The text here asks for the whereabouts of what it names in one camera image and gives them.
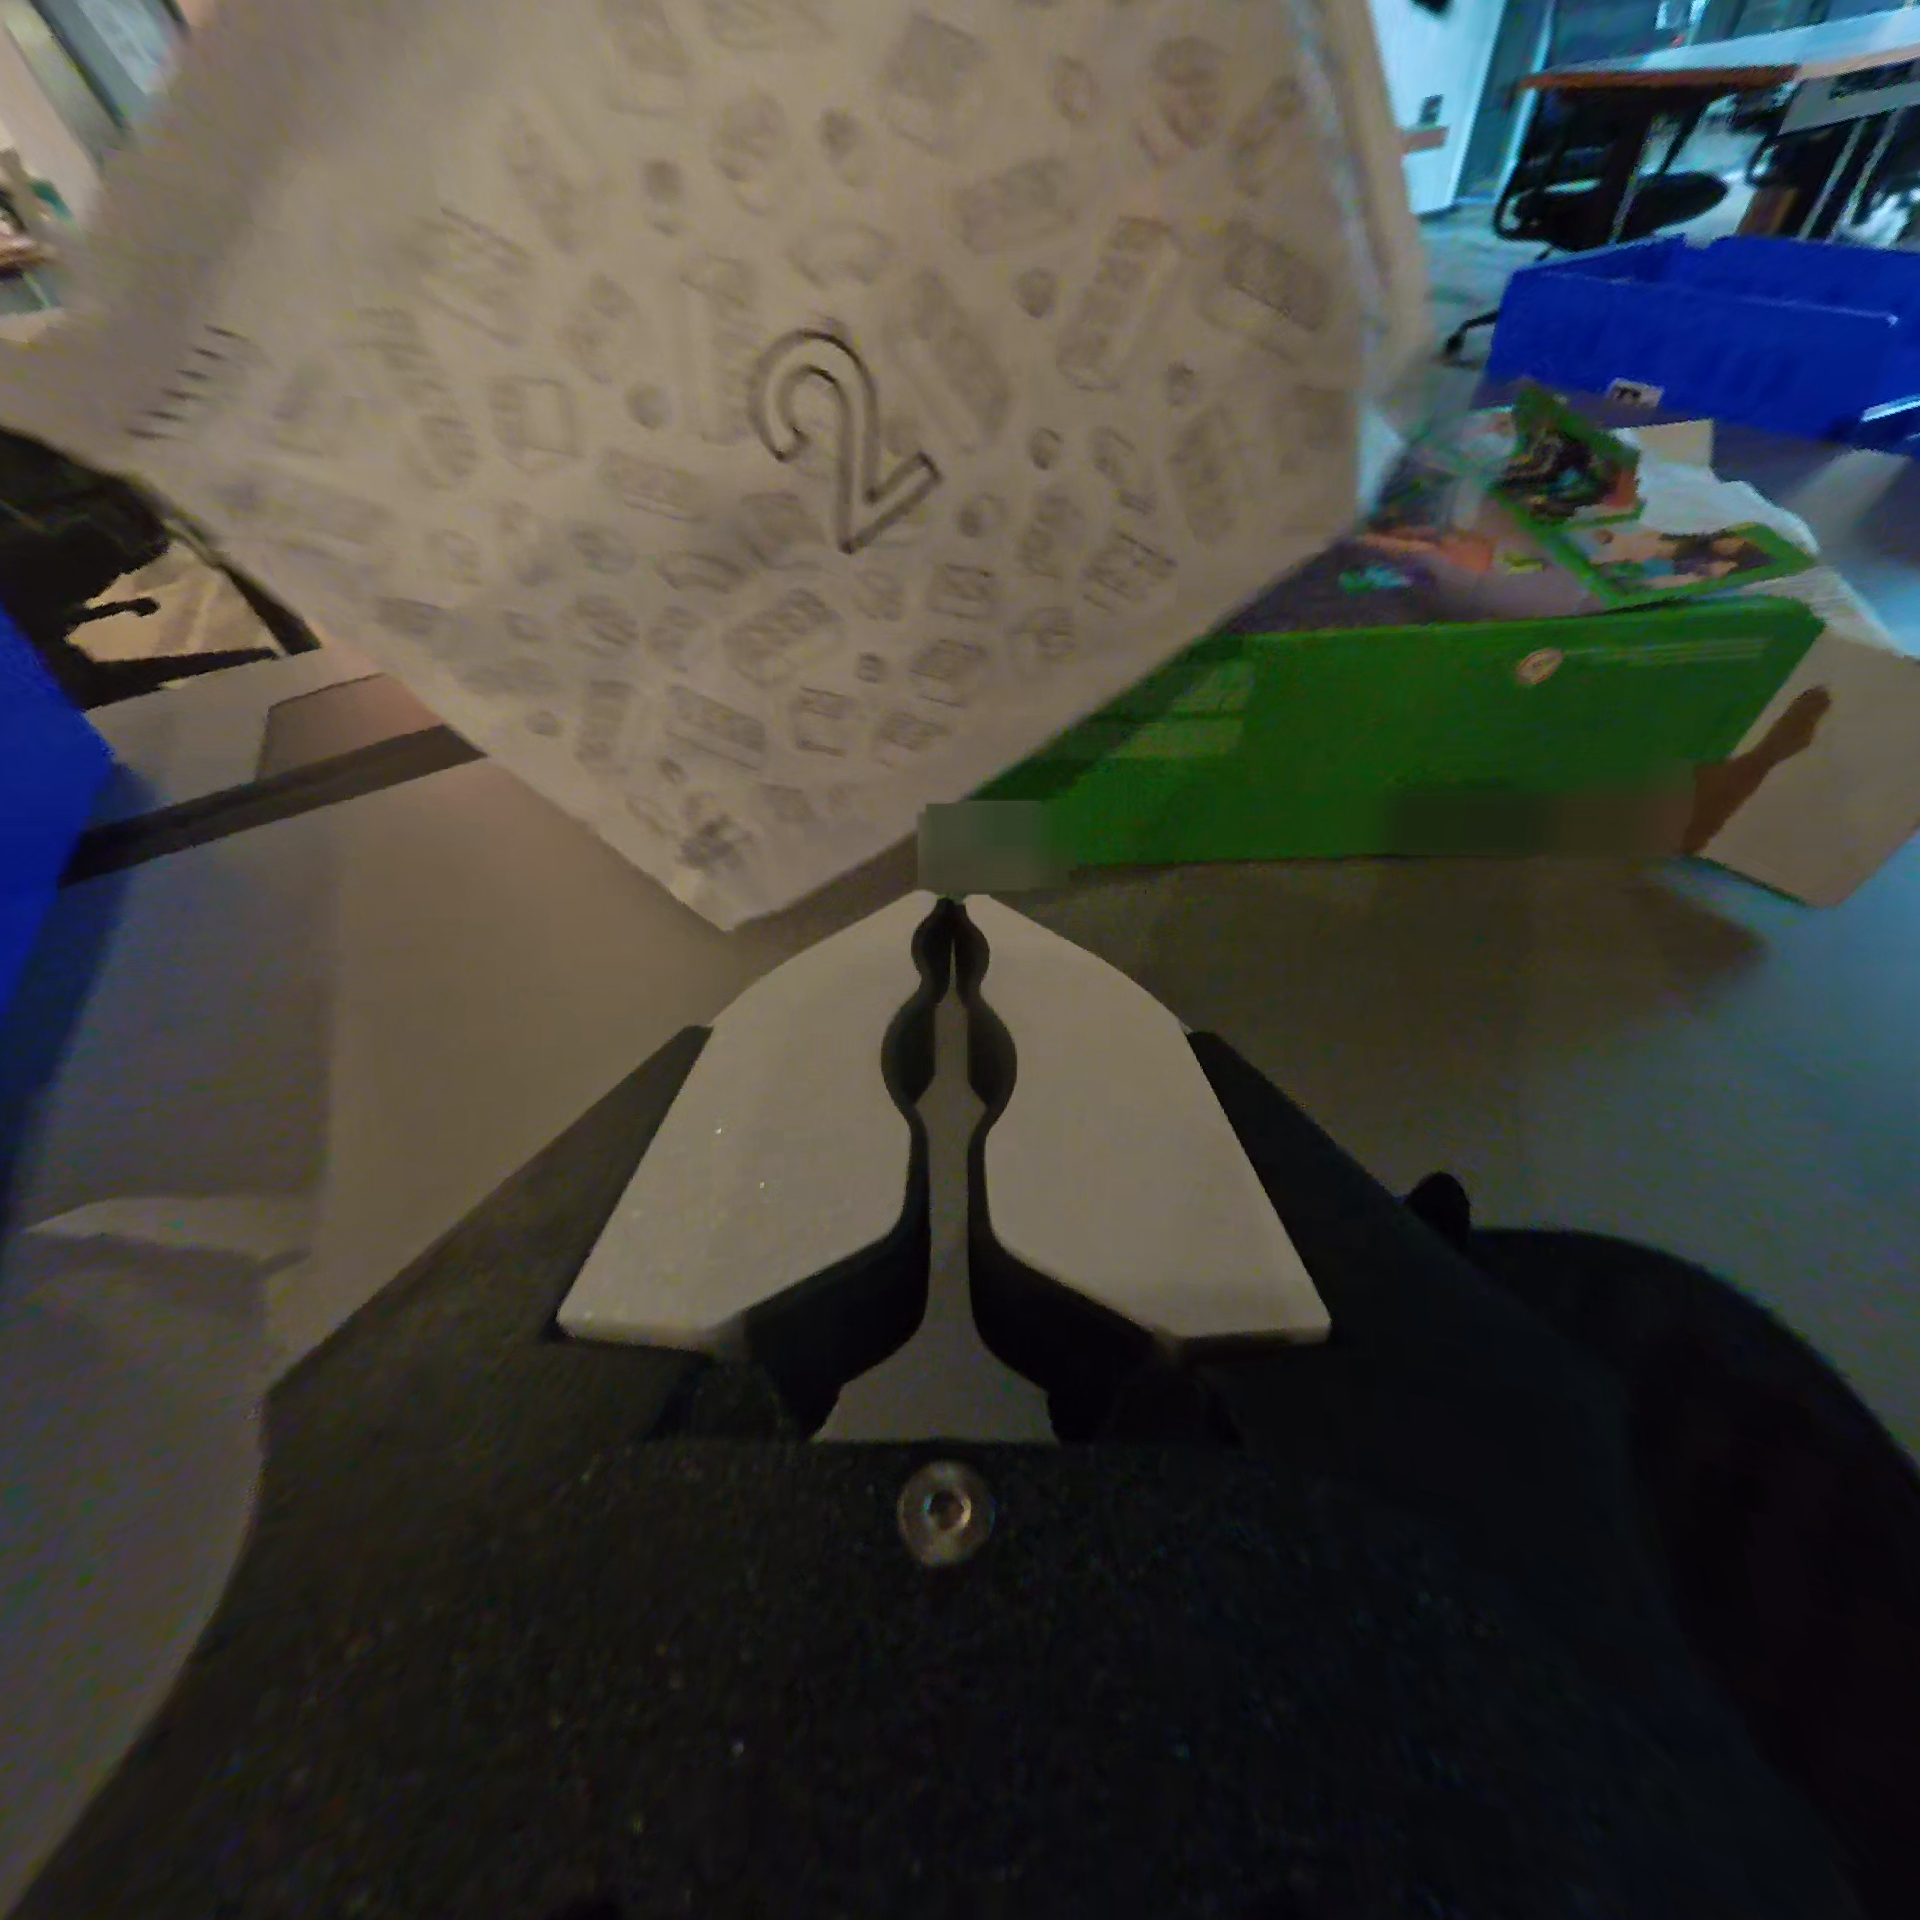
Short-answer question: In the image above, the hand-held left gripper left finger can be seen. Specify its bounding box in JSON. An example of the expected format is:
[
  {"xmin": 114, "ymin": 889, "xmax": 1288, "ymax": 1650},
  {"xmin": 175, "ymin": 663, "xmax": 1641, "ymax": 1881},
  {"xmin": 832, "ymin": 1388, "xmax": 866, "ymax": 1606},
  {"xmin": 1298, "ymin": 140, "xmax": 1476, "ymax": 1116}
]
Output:
[{"xmin": 555, "ymin": 900, "xmax": 963, "ymax": 1361}]

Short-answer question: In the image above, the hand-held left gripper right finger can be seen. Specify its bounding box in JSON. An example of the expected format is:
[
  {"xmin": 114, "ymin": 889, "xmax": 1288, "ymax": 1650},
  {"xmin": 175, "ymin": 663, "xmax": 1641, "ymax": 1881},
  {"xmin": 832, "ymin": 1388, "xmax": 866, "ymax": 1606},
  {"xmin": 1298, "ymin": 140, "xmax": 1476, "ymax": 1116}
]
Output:
[{"xmin": 961, "ymin": 896, "xmax": 1338, "ymax": 1361}]

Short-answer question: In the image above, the green toy brick box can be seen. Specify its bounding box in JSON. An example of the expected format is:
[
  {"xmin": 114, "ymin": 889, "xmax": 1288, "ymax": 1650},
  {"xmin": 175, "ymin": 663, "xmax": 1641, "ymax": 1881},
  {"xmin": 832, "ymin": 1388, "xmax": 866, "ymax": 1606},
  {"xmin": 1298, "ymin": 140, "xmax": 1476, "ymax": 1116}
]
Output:
[{"xmin": 972, "ymin": 383, "xmax": 1920, "ymax": 913}]

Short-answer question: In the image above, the blue plastic bin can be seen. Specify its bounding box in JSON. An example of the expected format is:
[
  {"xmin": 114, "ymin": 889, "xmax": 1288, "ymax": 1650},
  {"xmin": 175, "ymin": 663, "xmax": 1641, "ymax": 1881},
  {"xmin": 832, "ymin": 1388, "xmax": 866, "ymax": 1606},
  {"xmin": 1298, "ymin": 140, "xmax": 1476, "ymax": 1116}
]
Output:
[
  {"xmin": 0, "ymin": 600, "xmax": 127, "ymax": 1051},
  {"xmin": 1494, "ymin": 232, "xmax": 1920, "ymax": 452}
]

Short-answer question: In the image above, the grey desk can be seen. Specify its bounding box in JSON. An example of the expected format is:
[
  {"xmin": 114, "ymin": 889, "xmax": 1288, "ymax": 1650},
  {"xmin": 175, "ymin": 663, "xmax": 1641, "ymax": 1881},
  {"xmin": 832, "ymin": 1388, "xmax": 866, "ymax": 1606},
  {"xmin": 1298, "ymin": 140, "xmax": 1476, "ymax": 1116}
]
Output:
[{"xmin": 0, "ymin": 420, "xmax": 1920, "ymax": 1878}]

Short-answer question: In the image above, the black office chair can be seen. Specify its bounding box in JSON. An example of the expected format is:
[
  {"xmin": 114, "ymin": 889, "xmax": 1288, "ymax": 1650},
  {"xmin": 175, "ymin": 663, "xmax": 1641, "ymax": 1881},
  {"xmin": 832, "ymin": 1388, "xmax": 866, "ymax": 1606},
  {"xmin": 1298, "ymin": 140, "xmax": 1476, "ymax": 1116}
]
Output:
[{"xmin": 1494, "ymin": 90, "xmax": 1730, "ymax": 249}]

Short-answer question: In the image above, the wooden office table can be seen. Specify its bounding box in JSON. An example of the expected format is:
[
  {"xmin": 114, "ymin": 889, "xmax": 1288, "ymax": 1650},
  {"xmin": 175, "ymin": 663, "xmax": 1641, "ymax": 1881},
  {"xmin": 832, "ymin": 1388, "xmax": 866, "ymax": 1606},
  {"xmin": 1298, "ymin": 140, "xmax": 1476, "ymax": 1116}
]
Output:
[{"xmin": 1515, "ymin": 36, "xmax": 1920, "ymax": 242}]

